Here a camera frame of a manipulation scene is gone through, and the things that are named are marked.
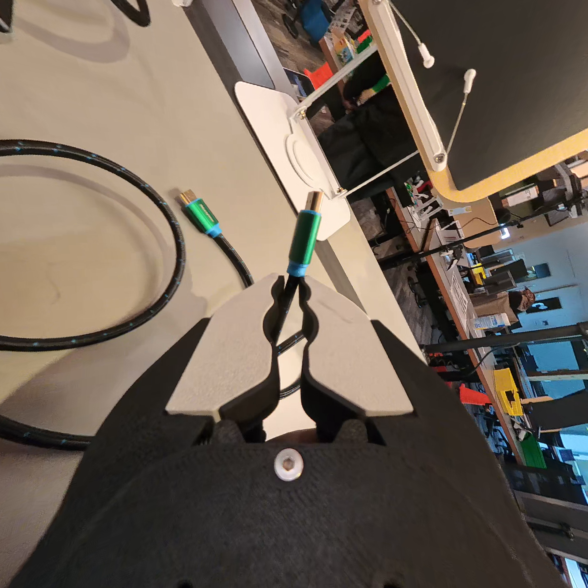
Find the green plastic bin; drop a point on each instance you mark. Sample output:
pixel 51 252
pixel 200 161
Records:
pixel 380 82

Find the wood-framed black panel stand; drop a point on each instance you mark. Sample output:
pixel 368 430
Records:
pixel 505 92

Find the yellow slotted bin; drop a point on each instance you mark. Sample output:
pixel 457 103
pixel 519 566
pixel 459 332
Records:
pixel 507 390

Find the blue bag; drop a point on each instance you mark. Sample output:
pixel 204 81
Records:
pixel 314 13

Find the beige panel on white stand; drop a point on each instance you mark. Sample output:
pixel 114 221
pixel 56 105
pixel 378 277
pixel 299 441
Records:
pixel 482 220

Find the colourful toy boxes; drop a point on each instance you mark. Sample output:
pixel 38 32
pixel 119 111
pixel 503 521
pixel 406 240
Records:
pixel 343 46

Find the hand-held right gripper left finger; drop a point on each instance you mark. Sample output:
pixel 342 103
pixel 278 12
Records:
pixel 225 363

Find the long wooden table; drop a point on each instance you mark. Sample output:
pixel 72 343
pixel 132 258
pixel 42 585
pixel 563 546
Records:
pixel 482 363

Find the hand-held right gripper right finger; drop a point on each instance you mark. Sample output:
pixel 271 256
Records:
pixel 358 363

